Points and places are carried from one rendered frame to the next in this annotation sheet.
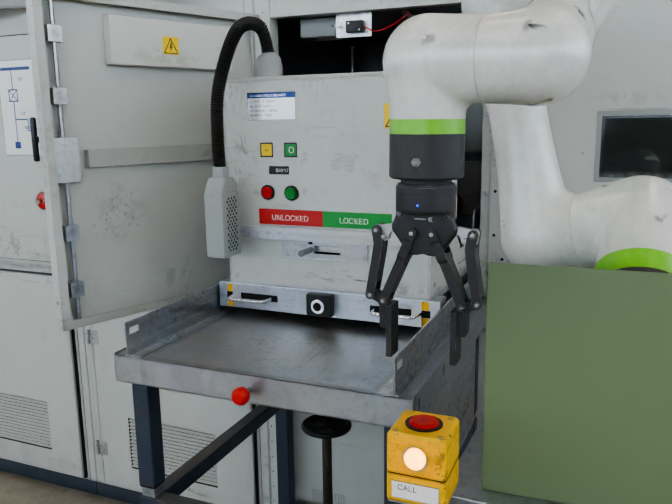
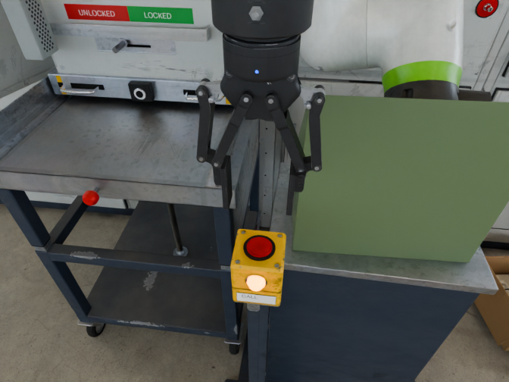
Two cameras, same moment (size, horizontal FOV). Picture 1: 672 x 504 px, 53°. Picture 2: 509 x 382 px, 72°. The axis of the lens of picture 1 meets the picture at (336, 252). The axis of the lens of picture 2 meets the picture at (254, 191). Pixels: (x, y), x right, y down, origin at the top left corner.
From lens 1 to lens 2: 0.51 m
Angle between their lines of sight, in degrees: 34
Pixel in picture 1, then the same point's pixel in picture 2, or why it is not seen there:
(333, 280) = (148, 69)
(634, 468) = (404, 234)
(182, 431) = not seen: hidden behind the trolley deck
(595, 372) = (390, 179)
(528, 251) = (325, 56)
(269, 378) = (112, 180)
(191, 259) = (17, 48)
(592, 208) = (388, 15)
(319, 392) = (157, 188)
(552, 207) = (349, 12)
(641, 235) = (435, 47)
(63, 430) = not seen: outside the picture
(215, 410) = not seen: hidden behind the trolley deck
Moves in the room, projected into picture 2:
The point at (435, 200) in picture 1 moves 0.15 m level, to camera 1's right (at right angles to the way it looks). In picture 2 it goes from (279, 63) to (422, 47)
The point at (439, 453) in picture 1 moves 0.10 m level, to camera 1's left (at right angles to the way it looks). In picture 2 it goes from (277, 277) to (210, 294)
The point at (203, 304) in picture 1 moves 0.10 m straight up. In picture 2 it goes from (39, 98) to (23, 61)
